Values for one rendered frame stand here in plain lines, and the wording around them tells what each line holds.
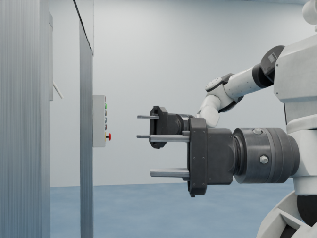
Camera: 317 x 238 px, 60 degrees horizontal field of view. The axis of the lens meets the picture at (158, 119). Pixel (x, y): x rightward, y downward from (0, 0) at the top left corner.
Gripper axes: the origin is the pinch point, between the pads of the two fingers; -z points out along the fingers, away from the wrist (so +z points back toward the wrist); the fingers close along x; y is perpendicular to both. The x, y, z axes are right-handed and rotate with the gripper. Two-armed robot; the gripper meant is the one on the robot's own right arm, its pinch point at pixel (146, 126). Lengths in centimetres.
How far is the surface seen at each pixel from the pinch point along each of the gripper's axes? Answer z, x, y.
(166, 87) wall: 240, -57, 252
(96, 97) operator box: 16, -13, 60
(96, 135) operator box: 17, 6, 60
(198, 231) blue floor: 149, 97, 103
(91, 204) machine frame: 17, 40, 61
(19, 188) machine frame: -38.5, 8.6, -19.5
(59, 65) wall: 106, -80, 342
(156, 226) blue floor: 128, 98, 137
